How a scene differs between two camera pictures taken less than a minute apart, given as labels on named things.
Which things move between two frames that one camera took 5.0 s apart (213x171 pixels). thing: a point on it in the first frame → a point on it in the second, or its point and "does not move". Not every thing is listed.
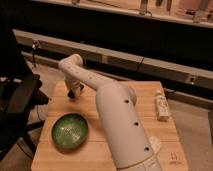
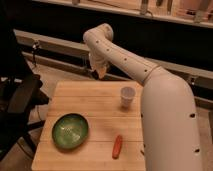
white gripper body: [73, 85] → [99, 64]
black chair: [21, 91] does not move
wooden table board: [96, 153] does not move
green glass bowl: [69, 131] does not move
